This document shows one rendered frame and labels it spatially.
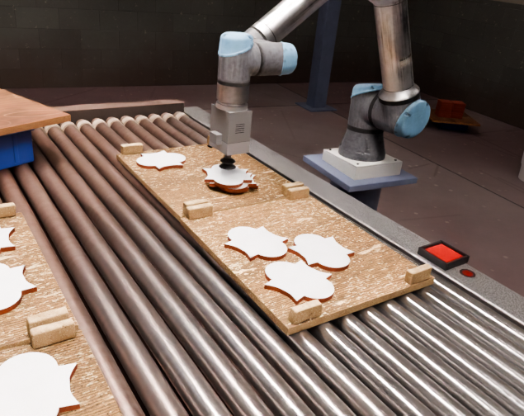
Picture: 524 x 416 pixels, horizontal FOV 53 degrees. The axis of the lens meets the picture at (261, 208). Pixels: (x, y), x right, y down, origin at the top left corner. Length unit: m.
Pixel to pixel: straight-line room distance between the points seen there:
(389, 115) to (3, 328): 1.12
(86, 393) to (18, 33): 5.35
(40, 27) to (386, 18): 4.82
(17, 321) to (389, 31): 1.10
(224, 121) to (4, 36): 4.83
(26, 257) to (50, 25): 5.02
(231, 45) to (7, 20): 4.83
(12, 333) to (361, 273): 0.60
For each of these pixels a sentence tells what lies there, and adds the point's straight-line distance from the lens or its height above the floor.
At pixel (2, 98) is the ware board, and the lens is 1.64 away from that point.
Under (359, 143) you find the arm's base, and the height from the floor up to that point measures 0.97.
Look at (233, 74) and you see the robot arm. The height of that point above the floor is 1.22.
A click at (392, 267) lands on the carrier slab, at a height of 0.94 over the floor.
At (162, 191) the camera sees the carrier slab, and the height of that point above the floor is 0.94.
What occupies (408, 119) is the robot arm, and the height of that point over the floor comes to 1.09.
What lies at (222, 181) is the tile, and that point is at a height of 0.97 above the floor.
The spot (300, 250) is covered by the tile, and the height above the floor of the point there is 0.95.
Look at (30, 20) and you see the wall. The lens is 5.93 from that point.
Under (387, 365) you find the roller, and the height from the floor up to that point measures 0.91.
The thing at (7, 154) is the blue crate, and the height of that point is 0.96.
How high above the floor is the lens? 1.46
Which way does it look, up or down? 26 degrees down
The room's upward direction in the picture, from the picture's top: 6 degrees clockwise
